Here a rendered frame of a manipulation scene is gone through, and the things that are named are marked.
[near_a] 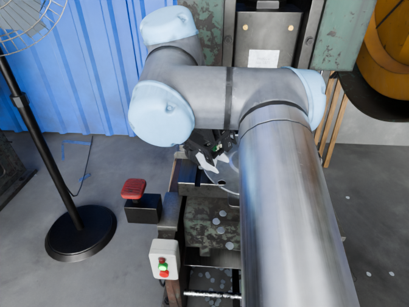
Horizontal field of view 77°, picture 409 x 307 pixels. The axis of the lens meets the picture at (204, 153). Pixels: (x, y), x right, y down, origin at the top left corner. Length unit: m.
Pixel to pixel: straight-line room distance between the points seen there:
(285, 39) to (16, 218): 1.78
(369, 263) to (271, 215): 1.50
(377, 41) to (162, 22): 0.74
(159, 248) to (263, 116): 0.58
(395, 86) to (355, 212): 1.20
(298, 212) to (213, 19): 0.48
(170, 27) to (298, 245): 0.28
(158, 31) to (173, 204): 0.59
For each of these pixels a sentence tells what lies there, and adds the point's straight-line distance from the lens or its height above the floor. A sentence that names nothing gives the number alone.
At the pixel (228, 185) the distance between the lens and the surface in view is 0.69.
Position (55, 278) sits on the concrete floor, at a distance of 1.60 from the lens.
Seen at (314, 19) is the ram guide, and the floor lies 1.16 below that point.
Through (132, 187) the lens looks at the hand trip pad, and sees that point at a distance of 0.74.
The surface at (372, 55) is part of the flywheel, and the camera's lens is 0.93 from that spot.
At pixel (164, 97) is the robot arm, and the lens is 0.27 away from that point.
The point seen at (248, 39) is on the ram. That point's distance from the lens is 0.66.
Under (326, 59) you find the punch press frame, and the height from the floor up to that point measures 1.09.
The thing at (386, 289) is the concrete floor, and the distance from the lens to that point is 1.64.
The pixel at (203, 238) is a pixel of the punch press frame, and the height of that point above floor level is 0.55.
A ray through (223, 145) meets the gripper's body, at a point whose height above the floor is 0.97.
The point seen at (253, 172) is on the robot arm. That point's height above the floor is 1.12.
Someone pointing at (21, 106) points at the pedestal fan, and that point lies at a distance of 1.22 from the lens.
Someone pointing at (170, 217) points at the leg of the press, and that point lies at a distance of 0.80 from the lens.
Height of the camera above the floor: 1.26
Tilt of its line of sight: 37 degrees down
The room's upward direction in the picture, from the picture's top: straight up
